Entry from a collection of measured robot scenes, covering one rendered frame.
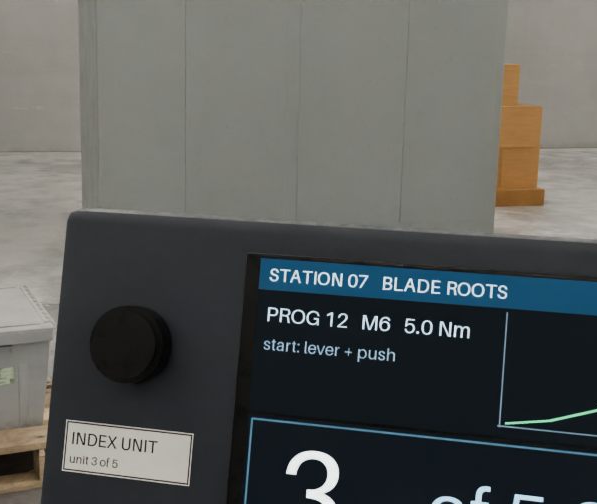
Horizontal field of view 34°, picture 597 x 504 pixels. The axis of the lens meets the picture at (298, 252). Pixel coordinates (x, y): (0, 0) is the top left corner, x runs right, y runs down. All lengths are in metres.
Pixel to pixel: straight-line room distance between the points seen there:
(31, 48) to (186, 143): 6.70
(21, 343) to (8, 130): 9.49
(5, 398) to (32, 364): 0.13
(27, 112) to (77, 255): 12.10
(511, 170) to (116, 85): 4.28
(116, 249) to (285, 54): 5.68
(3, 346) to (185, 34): 3.18
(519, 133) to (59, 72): 5.93
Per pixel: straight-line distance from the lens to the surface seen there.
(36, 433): 3.17
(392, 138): 6.32
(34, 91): 12.47
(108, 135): 5.86
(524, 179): 9.08
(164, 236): 0.37
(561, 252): 0.35
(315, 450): 0.36
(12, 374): 3.14
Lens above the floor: 1.32
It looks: 12 degrees down
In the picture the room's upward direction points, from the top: 1 degrees clockwise
